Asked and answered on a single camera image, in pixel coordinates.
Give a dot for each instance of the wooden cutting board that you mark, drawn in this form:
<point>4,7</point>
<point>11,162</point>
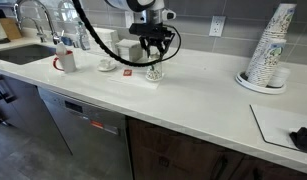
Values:
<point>10,28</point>

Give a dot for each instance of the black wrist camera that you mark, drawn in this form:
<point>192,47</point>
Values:
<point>148,28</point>

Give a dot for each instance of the dark brown wooden cabinet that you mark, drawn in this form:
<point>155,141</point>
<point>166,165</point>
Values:
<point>179,156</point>

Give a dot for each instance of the black cloth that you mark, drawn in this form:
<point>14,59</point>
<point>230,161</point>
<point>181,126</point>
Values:
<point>303,138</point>

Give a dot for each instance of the short patterned paper cup stack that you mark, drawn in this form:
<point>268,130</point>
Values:
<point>268,63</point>

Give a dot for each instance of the white wall switch plate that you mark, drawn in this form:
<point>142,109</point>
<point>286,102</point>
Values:
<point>129,20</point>

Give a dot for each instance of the small white teacup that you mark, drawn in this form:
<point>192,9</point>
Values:
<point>105,63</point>

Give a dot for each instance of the clear plastic bottle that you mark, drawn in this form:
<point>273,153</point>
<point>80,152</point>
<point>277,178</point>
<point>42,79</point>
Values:
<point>82,40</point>

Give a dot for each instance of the white mat with black edge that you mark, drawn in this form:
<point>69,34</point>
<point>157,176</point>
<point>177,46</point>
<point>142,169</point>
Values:
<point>276,123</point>

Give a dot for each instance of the stack of white paper towels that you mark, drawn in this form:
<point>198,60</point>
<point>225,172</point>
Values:
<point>106,38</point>

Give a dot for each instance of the stack of white cup lids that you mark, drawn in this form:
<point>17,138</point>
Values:
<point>279,77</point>

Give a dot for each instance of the tall patterned paper cup stack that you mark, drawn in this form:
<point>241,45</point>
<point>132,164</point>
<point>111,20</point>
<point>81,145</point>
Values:
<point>276,26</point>

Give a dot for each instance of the white paper towel sheet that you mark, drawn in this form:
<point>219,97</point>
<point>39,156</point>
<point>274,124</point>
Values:
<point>133,80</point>

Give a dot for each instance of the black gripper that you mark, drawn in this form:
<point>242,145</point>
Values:
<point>156,38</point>

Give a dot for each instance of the stainless steel dishwasher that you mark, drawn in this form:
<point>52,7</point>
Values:
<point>89,133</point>

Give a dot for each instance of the small chrome faucet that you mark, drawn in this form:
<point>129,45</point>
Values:
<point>39,31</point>

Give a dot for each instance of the white wall outlet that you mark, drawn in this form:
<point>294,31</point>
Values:
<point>217,26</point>

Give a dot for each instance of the white saucer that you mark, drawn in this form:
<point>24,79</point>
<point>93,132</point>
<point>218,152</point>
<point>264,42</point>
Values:
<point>106,68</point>

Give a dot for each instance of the small red packet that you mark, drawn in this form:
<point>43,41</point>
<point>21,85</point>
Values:
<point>127,72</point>

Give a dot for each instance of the white round tray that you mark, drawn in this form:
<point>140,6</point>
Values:
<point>246,85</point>

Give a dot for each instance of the blue sponge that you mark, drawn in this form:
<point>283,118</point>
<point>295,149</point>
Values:
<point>67,41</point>

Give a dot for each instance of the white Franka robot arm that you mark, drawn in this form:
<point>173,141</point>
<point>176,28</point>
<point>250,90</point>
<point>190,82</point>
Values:
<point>139,6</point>

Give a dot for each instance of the tall chrome faucet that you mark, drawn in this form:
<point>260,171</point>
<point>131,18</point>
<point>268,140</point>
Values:
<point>49,20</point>

